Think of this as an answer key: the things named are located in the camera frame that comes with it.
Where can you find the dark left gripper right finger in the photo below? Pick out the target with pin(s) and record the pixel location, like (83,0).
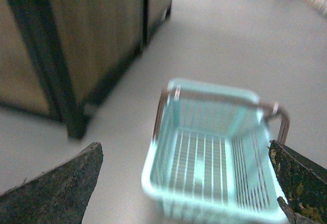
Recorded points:
(303,183)

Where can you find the dark wooden display stand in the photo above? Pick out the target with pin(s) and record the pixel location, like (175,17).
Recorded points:
(60,58)

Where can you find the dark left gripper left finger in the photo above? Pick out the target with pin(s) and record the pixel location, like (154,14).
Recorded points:
(60,195)

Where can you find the light blue plastic basket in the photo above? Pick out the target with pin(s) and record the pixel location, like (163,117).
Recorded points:
(208,160)

